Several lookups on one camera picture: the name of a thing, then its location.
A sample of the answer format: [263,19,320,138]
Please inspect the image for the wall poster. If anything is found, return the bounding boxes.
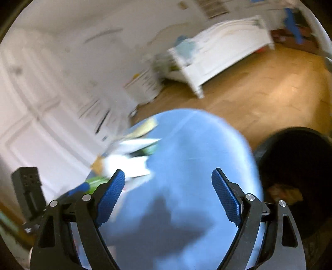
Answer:
[196,0,229,18]

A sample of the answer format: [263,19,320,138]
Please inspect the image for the yellow-green packet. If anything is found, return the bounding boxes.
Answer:
[130,117,159,138]

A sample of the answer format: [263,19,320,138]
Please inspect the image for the black trash bin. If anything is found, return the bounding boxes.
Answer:
[253,127,328,243]

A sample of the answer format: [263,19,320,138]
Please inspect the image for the white bed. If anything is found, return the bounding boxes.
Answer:
[167,16,275,98]

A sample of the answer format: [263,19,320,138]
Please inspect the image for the brown cardboard piece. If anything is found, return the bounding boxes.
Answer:
[89,157,104,174]

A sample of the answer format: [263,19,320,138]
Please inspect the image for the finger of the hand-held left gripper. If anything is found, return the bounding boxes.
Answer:
[65,182,90,199]

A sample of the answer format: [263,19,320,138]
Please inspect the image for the blue hanging cloth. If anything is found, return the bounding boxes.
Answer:
[284,8,305,44]

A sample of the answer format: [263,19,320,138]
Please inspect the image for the bright green packet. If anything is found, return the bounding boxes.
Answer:
[85,177,109,194]

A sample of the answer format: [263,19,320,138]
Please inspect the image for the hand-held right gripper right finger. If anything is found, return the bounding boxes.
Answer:
[211,167,306,270]

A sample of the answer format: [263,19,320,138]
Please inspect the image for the white drawer cabinet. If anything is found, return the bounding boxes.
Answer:
[78,96,133,142]

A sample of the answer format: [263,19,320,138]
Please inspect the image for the yellow crumpled wrapper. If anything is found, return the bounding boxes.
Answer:
[267,183,304,205]

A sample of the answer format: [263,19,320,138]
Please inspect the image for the white wardrobe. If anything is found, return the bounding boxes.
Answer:
[0,28,104,208]

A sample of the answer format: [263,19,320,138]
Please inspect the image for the light blue blanket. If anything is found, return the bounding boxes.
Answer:
[176,36,198,60]

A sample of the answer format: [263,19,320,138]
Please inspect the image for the round blue table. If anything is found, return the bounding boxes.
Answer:
[75,109,266,270]

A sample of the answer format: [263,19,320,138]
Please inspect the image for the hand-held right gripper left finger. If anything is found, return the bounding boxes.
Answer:
[30,169,126,270]

